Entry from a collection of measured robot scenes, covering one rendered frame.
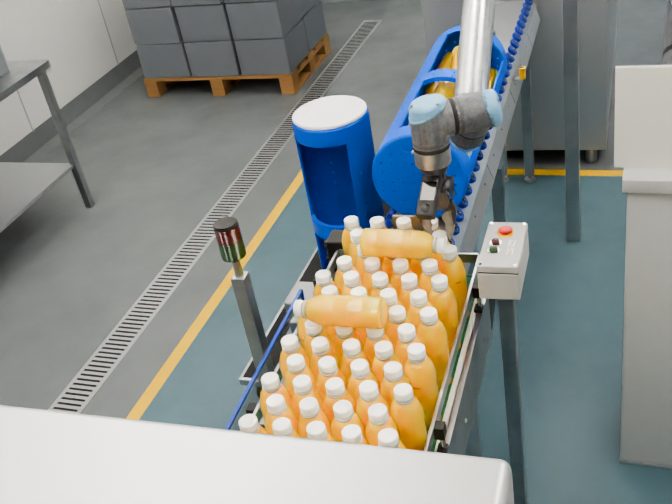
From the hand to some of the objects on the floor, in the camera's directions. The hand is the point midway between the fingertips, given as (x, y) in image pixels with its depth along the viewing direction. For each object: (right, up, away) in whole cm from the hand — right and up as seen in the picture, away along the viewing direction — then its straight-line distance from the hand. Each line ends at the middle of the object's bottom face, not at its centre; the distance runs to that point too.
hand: (439, 236), depth 221 cm
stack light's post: (-34, -101, +60) cm, 122 cm away
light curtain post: (+85, +3, +183) cm, 202 cm away
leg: (+48, -21, +157) cm, 166 cm away
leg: (+76, +34, +233) cm, 248 cm away
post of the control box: (+33, -93, +53) cm, 112 cm away
